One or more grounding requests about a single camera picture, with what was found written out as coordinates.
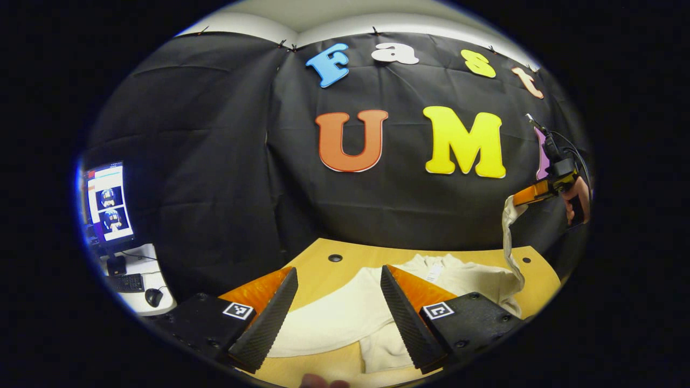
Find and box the computer monitor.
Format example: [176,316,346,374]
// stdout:
[81,161,136,254]

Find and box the cream sweatshirt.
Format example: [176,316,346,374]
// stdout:
[267,195,532,373]

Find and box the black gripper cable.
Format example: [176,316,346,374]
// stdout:
[551,131,591,186]

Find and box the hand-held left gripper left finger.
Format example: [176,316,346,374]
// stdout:
[156,267,299,373]

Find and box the black monitor stand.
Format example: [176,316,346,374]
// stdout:
[105,253,128,277]

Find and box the white side desk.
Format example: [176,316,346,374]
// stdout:
[94,244,177,316]

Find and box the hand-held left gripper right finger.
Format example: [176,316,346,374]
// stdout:
[380,264,523,375]

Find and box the black keyboard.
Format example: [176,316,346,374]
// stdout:
[105,273,145,293]

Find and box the black backdrop cloth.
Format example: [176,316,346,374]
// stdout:
[84,31,591,302]

